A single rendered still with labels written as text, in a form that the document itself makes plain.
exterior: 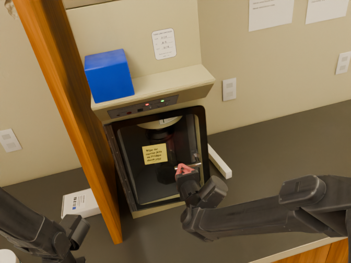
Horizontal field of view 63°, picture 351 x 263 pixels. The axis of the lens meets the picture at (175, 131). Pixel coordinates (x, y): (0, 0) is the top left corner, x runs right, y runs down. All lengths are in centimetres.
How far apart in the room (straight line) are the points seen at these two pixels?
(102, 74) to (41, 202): 84
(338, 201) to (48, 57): 61
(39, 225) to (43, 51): 36
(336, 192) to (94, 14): 63
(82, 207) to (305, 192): 95
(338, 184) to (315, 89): 132
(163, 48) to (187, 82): 12
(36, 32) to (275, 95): 121
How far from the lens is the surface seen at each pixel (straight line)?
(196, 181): 86
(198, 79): 76
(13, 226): 59
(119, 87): 71
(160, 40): 80
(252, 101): 155
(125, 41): 79
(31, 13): 69
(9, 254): 108
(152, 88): 74
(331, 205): 43
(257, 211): 55
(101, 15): 77
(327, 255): 132
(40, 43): 70
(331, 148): 148
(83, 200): 126
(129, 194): 106
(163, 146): 93
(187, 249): 106
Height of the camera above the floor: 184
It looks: 35 degrees down
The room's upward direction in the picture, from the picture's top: 8 degrees counter-clockwise
